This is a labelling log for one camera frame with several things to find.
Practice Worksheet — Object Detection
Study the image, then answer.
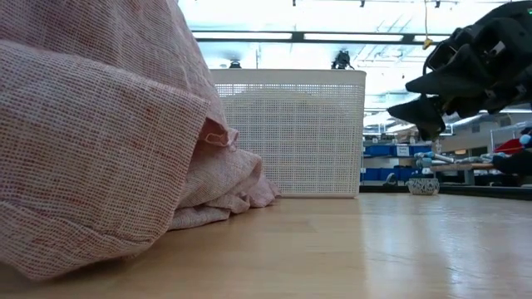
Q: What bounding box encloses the white perforated plastic basket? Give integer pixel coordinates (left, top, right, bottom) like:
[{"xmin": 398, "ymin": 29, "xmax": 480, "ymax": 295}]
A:
[{"xmin": 209, "ymin": 68, "xmax": 367, "ymax": 199}]

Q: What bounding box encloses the red cloth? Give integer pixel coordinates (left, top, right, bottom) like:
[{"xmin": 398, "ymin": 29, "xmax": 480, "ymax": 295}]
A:
[{"xmin": 493, "ymin": 138, "xmax": 525, "ymax": 155}]

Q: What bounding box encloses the black aluminium table frame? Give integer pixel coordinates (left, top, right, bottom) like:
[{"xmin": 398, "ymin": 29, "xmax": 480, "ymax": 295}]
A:
[{"xmin": 359, "ymin": 184, "xmax": 532, "ymax": 202}]

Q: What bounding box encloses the blue storage bin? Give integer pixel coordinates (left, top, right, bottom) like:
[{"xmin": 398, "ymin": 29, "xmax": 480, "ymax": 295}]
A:
[
  {"xmin": 360, "ymin": 167, "xmax": 421, "ymax": 183},
  {"xmin": 363, "ymin": 144, "xmax": 433, "ymax": 158}
]

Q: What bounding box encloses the yellow hanging cable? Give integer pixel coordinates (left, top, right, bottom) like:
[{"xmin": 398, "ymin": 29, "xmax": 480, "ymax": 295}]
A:
[{"xmin": 422, "ymin": 0, "xmax": 434, "ymax": 46}]

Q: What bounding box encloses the wooden background table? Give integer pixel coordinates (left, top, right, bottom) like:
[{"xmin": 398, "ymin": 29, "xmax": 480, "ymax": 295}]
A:
[{"xmin": 431, "ymin": 163, "xmax": 495, "ymax": 186}]

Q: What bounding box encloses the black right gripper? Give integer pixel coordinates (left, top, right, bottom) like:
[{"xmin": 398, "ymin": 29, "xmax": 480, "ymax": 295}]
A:
[{"xmin": 387, "ymin": 16, "xmax": 532, "ymax": 140}]

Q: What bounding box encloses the pink woven garment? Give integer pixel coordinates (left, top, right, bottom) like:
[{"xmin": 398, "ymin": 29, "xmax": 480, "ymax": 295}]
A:
[{"xmin": 0, "ymin": 0, "xmax": 283, "ymax": 282}]

